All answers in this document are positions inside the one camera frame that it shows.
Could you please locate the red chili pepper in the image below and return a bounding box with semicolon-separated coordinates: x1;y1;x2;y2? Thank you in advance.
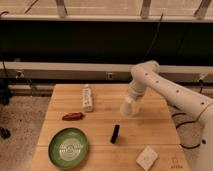
62;112;84;121

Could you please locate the black object left floor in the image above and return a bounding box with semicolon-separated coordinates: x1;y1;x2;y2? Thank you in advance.
0;127;11;139

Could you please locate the black eraser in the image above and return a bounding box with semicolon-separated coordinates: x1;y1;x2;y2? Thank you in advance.
110;124;120;144

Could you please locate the white plastic bottle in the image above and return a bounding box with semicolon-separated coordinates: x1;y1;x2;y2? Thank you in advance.
82;84;93;112

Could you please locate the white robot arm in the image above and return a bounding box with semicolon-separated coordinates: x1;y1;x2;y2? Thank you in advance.
120;60;213;171

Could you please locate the white sponge block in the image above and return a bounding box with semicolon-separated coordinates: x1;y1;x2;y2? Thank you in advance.
136;146;158;171

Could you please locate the black cable on floor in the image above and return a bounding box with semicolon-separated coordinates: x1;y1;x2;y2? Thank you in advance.
171;111;201;150

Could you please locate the green patterned plate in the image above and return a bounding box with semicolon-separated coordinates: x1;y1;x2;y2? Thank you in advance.
48;127;89;169

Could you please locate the black hanging cable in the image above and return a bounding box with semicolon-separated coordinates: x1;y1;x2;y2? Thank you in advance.
139;12;165;64

